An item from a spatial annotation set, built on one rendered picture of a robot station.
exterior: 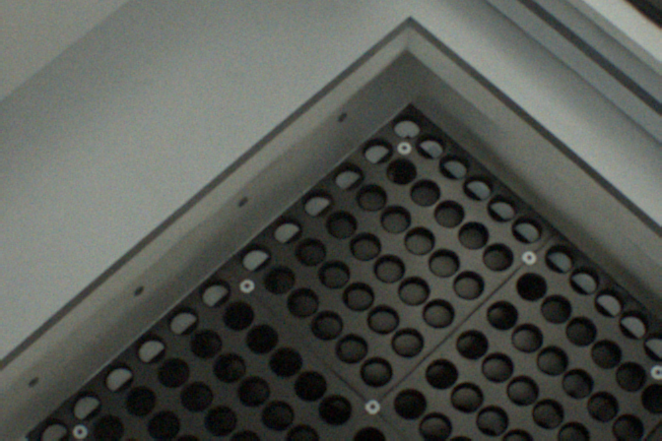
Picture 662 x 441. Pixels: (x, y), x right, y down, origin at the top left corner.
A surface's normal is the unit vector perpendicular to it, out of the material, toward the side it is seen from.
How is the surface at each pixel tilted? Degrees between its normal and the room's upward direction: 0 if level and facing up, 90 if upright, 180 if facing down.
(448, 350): 0
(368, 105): 90
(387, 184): 0
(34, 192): 0
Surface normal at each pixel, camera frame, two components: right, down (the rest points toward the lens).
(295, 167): 0.70, 0.63
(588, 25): -0.72, 0.62
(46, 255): -0.01, -0.46
